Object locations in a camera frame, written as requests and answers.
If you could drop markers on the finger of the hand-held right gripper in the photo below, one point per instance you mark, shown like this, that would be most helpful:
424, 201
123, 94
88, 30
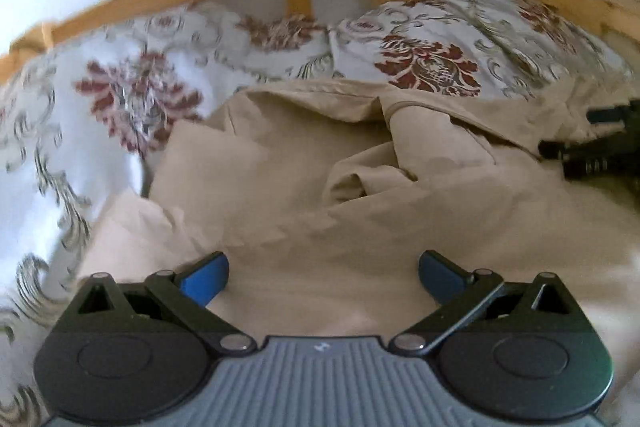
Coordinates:
580, 154
612, 114

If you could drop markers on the floral bed sheet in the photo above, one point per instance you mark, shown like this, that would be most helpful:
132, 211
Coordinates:
100, 107

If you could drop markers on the beige hooded jacket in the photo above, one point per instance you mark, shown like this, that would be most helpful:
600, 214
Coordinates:
350, 217

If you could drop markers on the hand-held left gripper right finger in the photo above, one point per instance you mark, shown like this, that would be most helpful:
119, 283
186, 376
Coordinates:
441, 277

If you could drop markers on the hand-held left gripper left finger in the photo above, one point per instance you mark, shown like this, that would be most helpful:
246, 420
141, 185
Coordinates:
207, 279

